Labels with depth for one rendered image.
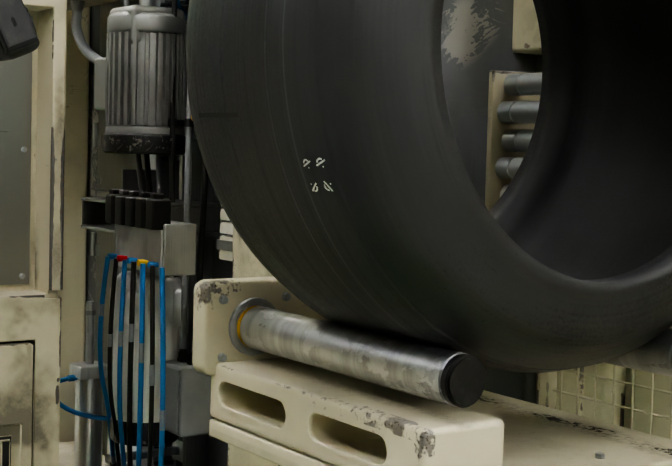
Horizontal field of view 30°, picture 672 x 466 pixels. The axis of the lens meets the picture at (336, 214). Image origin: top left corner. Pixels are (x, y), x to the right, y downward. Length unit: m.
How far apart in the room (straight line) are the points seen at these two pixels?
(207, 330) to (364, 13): 0.46
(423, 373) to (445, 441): 0.06
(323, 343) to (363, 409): 0.10
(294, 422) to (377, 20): 0.41
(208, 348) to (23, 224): 0.41
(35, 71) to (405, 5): 0.76
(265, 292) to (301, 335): 0.13
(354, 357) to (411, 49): 0.31
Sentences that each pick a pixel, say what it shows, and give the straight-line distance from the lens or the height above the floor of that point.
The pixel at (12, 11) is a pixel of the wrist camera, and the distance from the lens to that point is 0.91.
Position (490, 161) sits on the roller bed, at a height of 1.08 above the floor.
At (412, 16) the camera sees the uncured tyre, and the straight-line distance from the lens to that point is 0.96.
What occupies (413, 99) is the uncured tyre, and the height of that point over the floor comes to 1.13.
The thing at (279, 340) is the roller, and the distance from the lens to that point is 1.24.
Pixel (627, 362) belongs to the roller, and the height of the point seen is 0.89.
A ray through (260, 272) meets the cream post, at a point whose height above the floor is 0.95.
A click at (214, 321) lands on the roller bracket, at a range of 1.30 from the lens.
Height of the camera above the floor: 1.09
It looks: 3 degrees down
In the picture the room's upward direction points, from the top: 2 degrees clockwise
